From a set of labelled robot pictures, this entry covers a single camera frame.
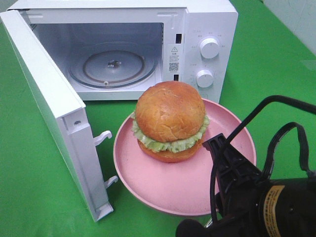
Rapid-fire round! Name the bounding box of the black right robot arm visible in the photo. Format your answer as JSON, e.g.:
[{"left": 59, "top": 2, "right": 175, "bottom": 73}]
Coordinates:
[{"left": 176, "top": 134, "right": 316, "bottom": 237}]

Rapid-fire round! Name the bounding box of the round door release button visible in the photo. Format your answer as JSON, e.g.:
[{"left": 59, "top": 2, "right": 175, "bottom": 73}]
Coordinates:
[{"left": 200, "top": 92, "right": 208, "bottom": 99}]

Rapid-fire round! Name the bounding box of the upper white microwave knob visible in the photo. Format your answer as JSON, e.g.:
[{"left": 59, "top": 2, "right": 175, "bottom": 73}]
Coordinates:
[{"left": 200, "top": 38, "right": 220, "bottom": 59}]

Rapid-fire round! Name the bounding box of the lower white microwave knob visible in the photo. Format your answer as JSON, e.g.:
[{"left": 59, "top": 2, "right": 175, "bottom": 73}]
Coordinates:
[{"left": 196, "top": 70, "right": 214, "bottom": 88}]

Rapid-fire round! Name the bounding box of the white warning label sticker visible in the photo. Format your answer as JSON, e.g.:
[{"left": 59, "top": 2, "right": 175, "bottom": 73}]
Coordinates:
[{"left": 167, "top": 43, "right": 183, "bottom": 73}]

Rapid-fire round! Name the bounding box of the glass microwave turntable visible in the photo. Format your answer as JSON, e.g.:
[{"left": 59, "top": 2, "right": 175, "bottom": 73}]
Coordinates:
[{"left": 68, "top": 41, "right": 161, "bottom": 89}]

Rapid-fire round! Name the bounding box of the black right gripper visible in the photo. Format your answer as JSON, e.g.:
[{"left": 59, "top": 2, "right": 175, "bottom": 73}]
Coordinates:
[{"left": 175, "top": 133, "right": 268, "bottom": 237}]

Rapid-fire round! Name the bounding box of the white microwave knob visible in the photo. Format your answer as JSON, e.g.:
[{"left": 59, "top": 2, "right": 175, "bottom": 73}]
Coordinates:
[
  {"left": 200, "top": 38, "right": 220, "bottom": 59},
  {"left": 196, "top": 70, "right": 214, "bottom": 88}
]

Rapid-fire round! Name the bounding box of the pink round plate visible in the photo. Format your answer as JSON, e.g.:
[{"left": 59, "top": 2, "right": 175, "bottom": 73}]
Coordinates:
[{"left": 114, "top": 99, "right": 256, "bottom": 216}]

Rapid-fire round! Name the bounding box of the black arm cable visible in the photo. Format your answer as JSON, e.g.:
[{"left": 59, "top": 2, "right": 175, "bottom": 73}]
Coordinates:
[{"left": 209, "top": 95, "right": 316, "bottom": 223}]

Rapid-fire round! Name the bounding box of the burger with lettuce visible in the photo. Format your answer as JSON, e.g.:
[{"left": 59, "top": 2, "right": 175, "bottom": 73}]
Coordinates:
[{"left": 131, "top": 81, "right": 209, "bottom": 162}]

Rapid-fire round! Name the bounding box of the white microwave door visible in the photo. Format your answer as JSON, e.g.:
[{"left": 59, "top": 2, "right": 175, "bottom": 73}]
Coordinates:
[{"left": 0, "top": 10, "right": 118, "bottom": 222}]

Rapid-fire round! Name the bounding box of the white microwave oven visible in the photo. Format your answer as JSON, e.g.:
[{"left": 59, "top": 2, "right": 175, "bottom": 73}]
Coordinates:
[{"left": 5, "top": 0, "right": 238, "bottom": 102}]

